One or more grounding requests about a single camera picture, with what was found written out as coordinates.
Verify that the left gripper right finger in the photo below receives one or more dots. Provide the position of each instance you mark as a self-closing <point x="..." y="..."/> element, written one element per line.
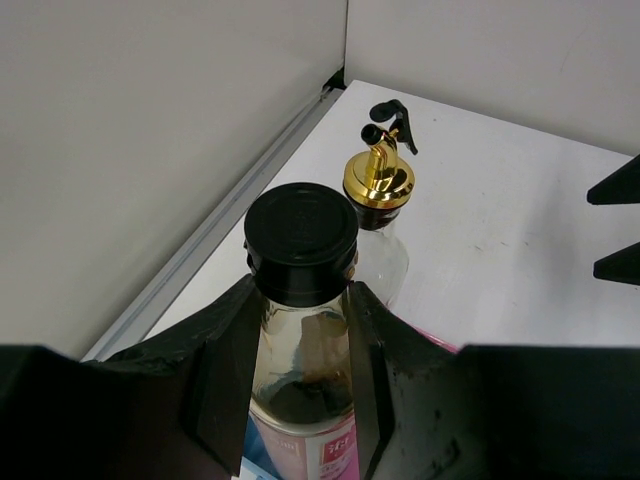
<point x="487" y="411"/>

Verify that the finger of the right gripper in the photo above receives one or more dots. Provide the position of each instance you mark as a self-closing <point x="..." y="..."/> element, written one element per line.
<point x="622" y="266"/>
<point x="622" y="187"/>

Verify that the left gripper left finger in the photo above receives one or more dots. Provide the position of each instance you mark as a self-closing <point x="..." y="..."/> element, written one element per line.
<point x="174" y="406"/>

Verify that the black cap sauce bottle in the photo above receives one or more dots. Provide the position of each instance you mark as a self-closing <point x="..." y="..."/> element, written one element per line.
<point x="301" y="244"/>

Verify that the gold spout glass bottle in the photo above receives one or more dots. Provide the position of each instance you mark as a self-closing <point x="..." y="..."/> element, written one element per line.
<point x="378" y="182"/>

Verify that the pink plastic bin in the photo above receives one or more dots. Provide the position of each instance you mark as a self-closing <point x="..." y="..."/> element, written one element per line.
<point x="415" y="319"/>

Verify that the aluminium frame rail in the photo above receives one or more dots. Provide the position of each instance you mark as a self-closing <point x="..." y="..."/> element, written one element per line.
<point x="210" y="260"/>

